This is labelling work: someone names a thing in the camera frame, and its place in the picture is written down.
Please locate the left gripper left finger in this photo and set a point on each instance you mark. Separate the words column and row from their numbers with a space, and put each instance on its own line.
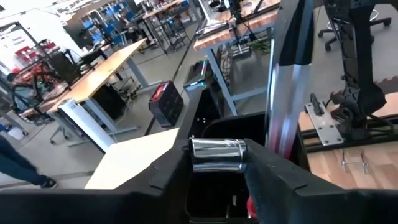
column 168, row 174

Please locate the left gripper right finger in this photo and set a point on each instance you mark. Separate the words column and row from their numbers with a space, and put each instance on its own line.
column 280, row 193

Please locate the chrome socket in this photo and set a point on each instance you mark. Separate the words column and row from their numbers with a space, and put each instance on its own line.
column 217, row 152

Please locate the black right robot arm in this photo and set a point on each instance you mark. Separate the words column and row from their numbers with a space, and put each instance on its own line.
column 360, row 62

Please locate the black peg board bin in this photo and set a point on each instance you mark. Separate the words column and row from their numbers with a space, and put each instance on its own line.
column 217, row 199

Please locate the light wooden table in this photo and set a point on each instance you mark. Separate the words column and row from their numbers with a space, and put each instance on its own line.
column 133, row 161

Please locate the black and red tool case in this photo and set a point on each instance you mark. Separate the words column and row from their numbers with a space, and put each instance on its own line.
column 166, row 104

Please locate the silver mounting plate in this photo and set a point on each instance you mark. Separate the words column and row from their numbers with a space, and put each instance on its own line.
column 325, row 127

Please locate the lit computer tower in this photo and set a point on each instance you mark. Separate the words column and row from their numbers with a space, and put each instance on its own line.
column 196, row 74

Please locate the long wooden table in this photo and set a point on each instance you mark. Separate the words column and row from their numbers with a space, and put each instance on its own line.
column 102, row 71

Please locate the person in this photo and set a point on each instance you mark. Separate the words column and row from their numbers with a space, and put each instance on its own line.
column 18, row 165

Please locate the pale-legged workbench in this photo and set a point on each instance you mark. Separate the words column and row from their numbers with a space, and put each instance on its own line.
column 236, row 31

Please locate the black office chair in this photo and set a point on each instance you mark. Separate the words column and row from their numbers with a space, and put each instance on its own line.
column 329, row 32

